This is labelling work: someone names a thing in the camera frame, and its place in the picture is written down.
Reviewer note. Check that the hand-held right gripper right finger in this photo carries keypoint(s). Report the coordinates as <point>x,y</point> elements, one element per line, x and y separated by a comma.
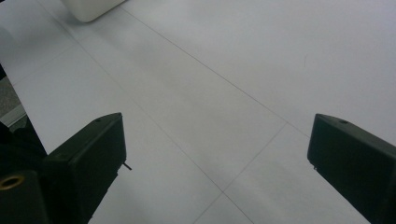
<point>358,168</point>

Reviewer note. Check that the white plastic storage box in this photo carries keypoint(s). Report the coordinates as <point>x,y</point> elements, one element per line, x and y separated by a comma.
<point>90,7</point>

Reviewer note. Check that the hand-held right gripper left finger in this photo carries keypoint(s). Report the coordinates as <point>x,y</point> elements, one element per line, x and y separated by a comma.
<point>87,168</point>

